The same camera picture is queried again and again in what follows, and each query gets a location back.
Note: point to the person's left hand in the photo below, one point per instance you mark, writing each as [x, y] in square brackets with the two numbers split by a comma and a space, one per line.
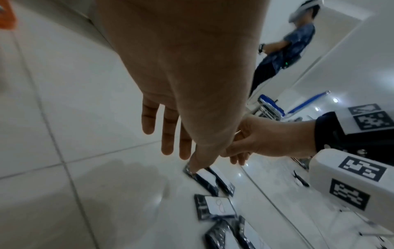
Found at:
[190, 60]

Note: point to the blue and white rack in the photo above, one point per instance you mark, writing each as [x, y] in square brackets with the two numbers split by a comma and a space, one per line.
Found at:
[269, 103]

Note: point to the person's right hand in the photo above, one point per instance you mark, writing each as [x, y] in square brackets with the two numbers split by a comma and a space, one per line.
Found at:
[271, 138]

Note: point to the black packets with white labels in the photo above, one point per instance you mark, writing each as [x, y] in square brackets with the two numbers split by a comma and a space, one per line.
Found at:
[203, 179]

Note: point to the pile of black labelled packets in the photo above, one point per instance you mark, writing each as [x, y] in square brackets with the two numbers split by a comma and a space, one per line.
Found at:
[215, 205]

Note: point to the white headset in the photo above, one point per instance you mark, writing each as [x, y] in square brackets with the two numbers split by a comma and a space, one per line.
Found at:
[300, 8]

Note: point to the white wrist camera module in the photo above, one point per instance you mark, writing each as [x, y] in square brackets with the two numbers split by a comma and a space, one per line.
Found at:
[326, 170]

